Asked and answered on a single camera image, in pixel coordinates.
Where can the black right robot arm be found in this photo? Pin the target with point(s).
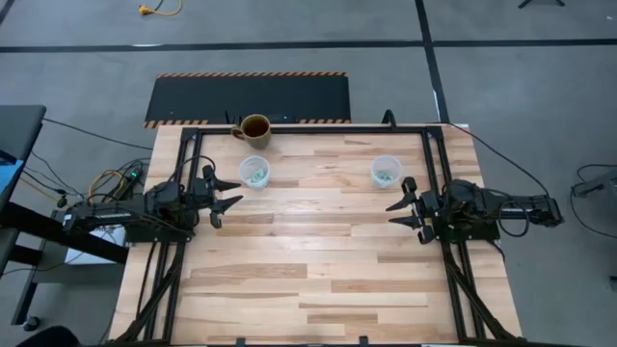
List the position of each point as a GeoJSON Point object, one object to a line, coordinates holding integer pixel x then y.
{"type": "Point", "coordinates": [506, 205]}

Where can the black tripod legs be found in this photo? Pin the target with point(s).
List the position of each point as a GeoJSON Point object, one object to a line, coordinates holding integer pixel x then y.
{"type": "Point", "coordinates": [540, 2]}

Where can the black hazard-striped floor mat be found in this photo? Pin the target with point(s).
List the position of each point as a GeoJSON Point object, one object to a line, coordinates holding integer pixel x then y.
{"type": "Point", "coordinates": [250, 98]}

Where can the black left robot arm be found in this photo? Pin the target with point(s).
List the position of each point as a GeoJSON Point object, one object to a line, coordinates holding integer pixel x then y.
{"type": "Point", "coordinates": [111, 212]}

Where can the clear plastic cup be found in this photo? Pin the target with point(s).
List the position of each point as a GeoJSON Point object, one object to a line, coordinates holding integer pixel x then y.
{"type": "Point", "coordinates": [375, 166]}
{"type": "Point", "coordinates": [243, 173]}

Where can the black desk top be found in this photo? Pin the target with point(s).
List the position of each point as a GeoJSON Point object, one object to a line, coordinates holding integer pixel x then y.
{"type": "Point", "coordinates": [19, 130]}

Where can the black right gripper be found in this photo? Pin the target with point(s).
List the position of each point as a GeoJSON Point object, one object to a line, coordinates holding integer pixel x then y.
{"type": "Point", "coordinates": [426, 209]}

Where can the blue lit screen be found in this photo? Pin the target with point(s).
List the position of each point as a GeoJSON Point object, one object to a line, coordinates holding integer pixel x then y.
{"type": "Point", "coordinates": [9, 180]}

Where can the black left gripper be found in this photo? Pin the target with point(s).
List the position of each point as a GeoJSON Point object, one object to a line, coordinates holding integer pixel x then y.
{"type": "Point", "coordinates": [202, 195]}

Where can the black caster wheel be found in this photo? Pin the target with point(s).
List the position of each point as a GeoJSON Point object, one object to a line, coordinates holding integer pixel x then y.
{"type": "Point", "coordinates": [31, 323]}

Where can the black chair part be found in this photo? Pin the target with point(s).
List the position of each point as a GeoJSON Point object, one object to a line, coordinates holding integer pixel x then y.
{"type": "Point", "coordinates": [48, 338]}

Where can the black aluminium table frame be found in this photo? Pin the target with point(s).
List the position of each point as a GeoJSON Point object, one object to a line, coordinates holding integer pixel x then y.
{"type": "Point", "coordinates": [337, 130]}

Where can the black floor tape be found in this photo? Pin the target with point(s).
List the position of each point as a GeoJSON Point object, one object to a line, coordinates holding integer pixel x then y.
{"type": "Point", "coordinates": [429, 62]}

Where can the black desk frame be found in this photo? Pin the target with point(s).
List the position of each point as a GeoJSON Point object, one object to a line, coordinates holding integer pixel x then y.
{"type": "Point", "coordinates": [58, 233]}

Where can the green ceramic mug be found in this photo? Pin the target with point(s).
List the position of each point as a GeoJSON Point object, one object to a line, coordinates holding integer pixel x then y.
{"type": "Point", "coordinates": [255, 127]}

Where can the black power strip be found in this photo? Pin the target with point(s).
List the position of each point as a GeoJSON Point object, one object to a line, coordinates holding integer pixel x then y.
{"type": "Point", "coordinates": [135, 173]}

